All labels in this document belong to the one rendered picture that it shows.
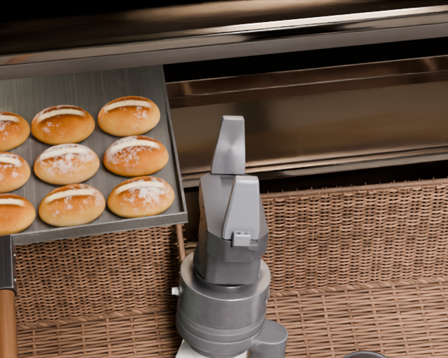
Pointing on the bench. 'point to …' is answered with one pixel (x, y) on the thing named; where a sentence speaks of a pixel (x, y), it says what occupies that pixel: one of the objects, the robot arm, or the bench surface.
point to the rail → (222, 35)
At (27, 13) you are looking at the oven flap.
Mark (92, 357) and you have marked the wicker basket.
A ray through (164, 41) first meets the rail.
